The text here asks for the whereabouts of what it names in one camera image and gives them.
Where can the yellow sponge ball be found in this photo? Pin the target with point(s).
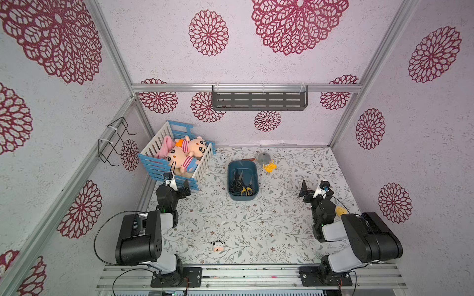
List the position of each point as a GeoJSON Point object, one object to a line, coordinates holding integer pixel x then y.
{"type": "Point", "coordinates": [340, 211]}

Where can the grey wall shelf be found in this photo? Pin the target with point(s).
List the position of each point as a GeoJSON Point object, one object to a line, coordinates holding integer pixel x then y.
{"type": "Point", "coordinates": [260, 101]}

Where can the yellow toy piece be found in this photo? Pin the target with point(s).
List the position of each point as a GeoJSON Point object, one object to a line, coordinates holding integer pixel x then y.
{"type": "Point", "coordinates": [270, 167]}

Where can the plush doll striped shirt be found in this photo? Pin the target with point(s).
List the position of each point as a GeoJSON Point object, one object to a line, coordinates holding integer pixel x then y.
{"type": "Point", "coordinates": [185, 161]}

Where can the aluminium mounting rail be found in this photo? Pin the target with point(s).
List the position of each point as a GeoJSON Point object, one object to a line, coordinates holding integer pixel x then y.
{"type": "Point", "coordinates": [123, 279]}

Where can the pink plush toy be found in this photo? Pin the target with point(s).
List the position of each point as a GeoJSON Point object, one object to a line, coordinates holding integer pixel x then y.
{"type": "Point", "coordinates": [167, 145]}

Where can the blue white toy crib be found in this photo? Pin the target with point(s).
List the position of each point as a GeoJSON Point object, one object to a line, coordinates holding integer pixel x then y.
{"type": "Point", "coordinates": [157, 167]}

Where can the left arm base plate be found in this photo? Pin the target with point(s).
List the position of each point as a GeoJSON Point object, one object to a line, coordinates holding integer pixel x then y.
{"type": "Point", "coordinates": [187, 277]}

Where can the teal plastic storage box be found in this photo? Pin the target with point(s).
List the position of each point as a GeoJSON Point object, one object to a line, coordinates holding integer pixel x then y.
{"type": "Point", "coordinates": [247, 170]}

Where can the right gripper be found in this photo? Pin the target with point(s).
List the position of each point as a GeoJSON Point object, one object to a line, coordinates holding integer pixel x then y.
{"type": "Point", "coordinates": [311, 194]}

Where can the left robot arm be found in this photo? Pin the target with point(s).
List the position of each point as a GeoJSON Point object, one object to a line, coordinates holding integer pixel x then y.
{"type": "Point", "coordinates": [140, 236]}

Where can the small cow toy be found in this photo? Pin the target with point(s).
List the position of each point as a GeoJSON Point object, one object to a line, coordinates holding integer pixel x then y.
{"type": "Point", "coordinates": [218, 246]}

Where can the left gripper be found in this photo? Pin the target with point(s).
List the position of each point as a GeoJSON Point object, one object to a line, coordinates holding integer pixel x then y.
{"type": "Point", "coordinates": [177, 190]}

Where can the plush doll orange shirt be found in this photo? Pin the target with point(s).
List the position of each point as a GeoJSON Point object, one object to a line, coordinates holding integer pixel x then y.
{"type": "Point", "coordinates": [196, 146]}

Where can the all black scissors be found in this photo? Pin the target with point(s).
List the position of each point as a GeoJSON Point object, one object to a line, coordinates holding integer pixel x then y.
{"type": "Point", "coordinates": [235, 185]}

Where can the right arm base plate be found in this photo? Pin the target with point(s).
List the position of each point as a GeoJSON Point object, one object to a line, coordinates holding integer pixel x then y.
{"type": "Point", "coordinates": [313, 276]}

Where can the yellow black scissors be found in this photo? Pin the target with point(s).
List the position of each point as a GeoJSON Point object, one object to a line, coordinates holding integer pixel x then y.
{"type": "Point", "coordinates": [247, 190]}

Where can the grey plush toy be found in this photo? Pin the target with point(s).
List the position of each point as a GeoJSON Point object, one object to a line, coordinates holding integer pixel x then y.
{"type": "Point", "coordinates": [264, 158]}

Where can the black wire wall rack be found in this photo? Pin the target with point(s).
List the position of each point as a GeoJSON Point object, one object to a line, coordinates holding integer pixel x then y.
{"type": "Point", "coordinates": [108, 145]}

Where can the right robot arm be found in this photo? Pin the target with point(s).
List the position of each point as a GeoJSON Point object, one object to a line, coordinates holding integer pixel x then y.
{"type": "Point", "coordinates": [370, 239]}

